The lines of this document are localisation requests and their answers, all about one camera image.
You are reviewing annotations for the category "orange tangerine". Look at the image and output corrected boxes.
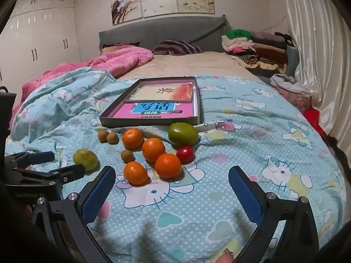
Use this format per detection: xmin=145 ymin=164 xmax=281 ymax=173
xmin=123 ymin=161 xmax=149 ymax=186
xmin=155 ymin=153 xmax=183 ymax=179
xmin=122 ymin=128 xmax=143 ymax=150
xmin=142 ymin=138 xmax=166 ymax=163

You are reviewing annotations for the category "small yellow-green citrus fruit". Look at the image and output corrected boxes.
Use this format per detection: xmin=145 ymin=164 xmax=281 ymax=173
xmin=73 ymin=148 xmax=98 ymax=172

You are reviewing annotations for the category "purple striped pillow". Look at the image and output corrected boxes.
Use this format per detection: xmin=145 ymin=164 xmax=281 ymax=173
xmin=152 ymin=40 xmax=204 ymax=56

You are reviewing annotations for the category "white glossy wardrobe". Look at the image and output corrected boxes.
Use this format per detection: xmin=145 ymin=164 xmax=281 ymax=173
xmin=0 ymin=0 xmax=83 ymax=88

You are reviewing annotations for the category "teal cartoon cat blanket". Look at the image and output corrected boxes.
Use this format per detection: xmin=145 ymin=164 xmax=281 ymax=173
xmin=4 ymin=67 xmax=347 ymax=263

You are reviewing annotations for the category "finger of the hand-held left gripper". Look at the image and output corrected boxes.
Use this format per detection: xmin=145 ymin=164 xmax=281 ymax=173
xmin=5 ymin=163 xmax=86 ymax=192
xmin=4 ymin=151 xmax=56 ymax=168

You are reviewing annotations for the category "red tomato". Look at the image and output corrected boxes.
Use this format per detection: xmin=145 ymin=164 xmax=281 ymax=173
xmin=176 ymin=146 xmax=195 ymax=164

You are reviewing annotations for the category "cream satin curtain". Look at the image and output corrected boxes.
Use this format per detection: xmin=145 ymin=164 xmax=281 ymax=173
xmin=282 ymin=0 xmax=351 ymax=154

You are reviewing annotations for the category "pink and blue book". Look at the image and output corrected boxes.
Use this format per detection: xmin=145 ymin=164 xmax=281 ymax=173
xmin=112 ymin=102 xmax=196 ymax=119

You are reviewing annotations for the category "red cloth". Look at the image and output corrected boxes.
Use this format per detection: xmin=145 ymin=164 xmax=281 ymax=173
xmin=303 ymin=109 xmax=327 ymax=135

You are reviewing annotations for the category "white crumpled cloth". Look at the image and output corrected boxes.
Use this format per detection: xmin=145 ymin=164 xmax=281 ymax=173
xmin=270 ymin=73 xmax=313 ymax=99

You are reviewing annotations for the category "cream and orange book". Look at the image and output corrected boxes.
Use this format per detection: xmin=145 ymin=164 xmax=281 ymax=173
xmin=125 ymin=82 xmax=196 ymax=102

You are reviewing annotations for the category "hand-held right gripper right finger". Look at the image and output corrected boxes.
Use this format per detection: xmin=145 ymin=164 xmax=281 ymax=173
xmin=228 ymin=165 xmax=321 ymax=263

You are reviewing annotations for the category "pink quilt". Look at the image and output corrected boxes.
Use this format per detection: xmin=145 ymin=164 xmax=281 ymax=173
xmin=8 ymin=46 xmax=154 ymax=130

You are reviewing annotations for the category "grey padded headboard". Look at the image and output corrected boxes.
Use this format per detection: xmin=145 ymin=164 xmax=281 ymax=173
xmin=99 ymin=15 xmax=233 ymax=54

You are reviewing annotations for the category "beige bed sheet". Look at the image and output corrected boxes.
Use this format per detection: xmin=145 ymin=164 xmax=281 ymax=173
xmin=118 ymin=51 xmax=264 ymax=84

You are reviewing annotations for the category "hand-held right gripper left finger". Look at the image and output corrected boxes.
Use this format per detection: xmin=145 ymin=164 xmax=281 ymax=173
xmin=31 ymin=165 xmax=117 ymax=263

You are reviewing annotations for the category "person's right hand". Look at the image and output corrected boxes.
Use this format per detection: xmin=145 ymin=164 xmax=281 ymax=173
xmin=215 ymin=248 xmax=236 ymax=263

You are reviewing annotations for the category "large green citrus fruit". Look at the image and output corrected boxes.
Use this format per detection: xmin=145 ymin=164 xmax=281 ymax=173
xmin=168 ymin=122 xmax=199 ymax=147

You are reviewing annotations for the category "shallow grey cardboard box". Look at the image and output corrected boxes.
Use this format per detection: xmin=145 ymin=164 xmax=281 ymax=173
xmin=99 ymin=77 xmax=205 ymax=128

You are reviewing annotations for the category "pink floral cloth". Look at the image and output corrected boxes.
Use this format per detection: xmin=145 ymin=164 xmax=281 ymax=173
xmin=274 ymin=85 xmax=316 ymax=113

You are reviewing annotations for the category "pile of folded clothes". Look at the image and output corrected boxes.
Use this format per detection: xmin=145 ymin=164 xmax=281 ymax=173
xmin=221 ymin=29 xmax=295 ymax=74

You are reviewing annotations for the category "grey cushion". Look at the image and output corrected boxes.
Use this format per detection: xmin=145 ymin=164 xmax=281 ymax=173
xmin=285 ymin=45 xmax=301 ymax=74

